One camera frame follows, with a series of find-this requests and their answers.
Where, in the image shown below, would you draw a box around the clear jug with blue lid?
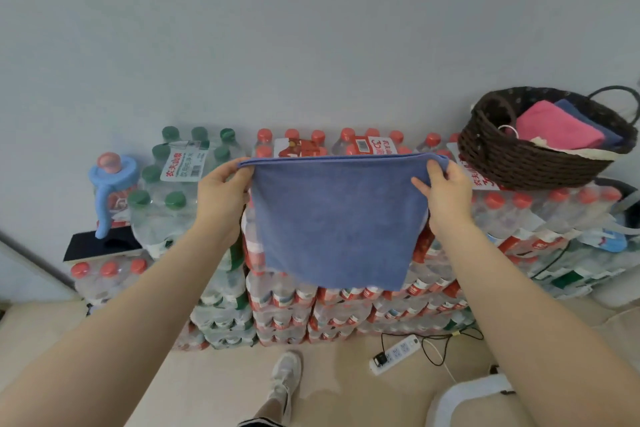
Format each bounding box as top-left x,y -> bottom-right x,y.
89,152 -> 141,240

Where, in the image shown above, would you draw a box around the blue towel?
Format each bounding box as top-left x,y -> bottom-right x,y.
553,99 -> 625,150
237,152 -> 451,292

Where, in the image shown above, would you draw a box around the person's right forearm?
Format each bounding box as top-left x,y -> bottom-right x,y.
435,221 -> 640,427

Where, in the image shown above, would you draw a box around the person's left leg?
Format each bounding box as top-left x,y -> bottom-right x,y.
252,396 -> 283,422

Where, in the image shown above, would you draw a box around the black smartphone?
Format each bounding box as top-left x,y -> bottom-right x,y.
63,227 -> 143,264

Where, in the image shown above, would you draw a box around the white gym frame grey panel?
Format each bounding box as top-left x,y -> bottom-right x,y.
425,366 -> 521,427

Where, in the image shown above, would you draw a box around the person's left forearm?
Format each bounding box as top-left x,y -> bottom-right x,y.
0,226 -> 241,427

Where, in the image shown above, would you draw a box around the white power strip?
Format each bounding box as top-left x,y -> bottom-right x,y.
369,335 -> 423,376

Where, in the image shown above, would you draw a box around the white cable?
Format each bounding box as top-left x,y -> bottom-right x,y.
435,341 -> 459,385

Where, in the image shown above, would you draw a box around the stack of bottled water packs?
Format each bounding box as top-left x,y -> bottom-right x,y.
69,126 -> 640,352

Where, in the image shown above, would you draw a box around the person's right hand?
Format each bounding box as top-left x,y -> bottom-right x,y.
411,159 -> 473,238

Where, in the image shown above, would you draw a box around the person's left shoe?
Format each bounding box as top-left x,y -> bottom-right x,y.
267,350 -> 303,422

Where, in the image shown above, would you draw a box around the person's left hand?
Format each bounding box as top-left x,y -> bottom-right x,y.
195,157 -> 256,248

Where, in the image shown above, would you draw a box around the brown wicker basket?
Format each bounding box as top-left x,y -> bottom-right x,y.
457,85 -> 640,191

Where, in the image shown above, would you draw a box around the pink towel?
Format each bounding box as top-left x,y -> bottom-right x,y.
515,100 -> 607,151

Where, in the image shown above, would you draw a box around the black power cable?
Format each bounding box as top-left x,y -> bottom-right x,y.
379,241 -> 571,368

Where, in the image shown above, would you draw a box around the grey trash bin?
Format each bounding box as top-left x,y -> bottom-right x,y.
589,176 -> 640,252

